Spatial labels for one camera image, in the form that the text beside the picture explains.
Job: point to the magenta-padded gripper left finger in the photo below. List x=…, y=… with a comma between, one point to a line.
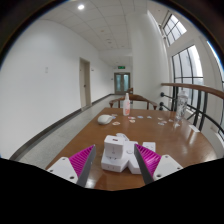
x=71, y=168

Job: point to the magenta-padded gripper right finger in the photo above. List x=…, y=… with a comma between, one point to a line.
x=163, y=166

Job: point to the white charger block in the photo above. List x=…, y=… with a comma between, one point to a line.
x=115, y=145

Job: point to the small round sticker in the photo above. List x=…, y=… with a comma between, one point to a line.
x=140, y=117
x=116, y=123
x=132, y=118
x=148, y=117
x=170, y=120
x=161, y=123

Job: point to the white power strip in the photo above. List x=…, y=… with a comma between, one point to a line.
x=115, y=164

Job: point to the white paper card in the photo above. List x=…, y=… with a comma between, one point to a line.
x=194, y=128

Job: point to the white computer mouse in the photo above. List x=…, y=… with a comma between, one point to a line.
x=104, y=119

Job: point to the clear plastic drink bottle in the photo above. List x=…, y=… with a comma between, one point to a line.
x=181, y=106

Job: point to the clear spray bottle pink liquid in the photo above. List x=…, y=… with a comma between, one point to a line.
x=126, y=108

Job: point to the wooden chair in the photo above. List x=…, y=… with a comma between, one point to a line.
x=136, y=97

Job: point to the beige side door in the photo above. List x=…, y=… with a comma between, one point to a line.
x=84, y=85

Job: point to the wooden handrail black balusters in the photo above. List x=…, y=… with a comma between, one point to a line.
x=196, y=87

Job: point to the glass double door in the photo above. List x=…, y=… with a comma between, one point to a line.
x=122, y=84

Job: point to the tall black-framed window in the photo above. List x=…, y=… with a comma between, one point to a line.
x=186, y=66

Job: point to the green exit sign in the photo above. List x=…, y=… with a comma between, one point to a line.
x=121, y=67

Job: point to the tall bright window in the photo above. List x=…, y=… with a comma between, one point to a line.
x=220, y=66

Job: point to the small high window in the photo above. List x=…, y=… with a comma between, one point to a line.
x=174, y=29

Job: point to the round ceiling light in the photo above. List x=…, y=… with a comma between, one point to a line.
x=81, y=6

